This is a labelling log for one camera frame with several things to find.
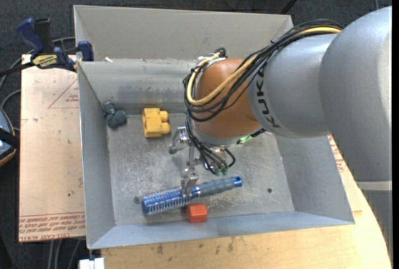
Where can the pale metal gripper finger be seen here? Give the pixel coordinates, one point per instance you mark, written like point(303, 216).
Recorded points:
point(185, 188)
point(194, 182)

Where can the blue hair brush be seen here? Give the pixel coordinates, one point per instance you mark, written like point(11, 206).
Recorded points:
point(215, 187)

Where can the red-orange small block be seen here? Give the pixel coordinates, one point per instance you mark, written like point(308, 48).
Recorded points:
point(196, 213)

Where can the grey metal bin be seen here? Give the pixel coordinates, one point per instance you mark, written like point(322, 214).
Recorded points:
point(149, 161)

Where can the yellow toy block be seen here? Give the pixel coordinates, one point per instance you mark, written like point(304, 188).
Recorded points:
point(153, 124)

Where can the dark grey toy figure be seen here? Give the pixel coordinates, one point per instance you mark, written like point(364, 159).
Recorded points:
point(115, 118)

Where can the brown cardboard board red print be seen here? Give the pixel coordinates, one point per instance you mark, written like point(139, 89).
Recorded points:
point(50, 149)

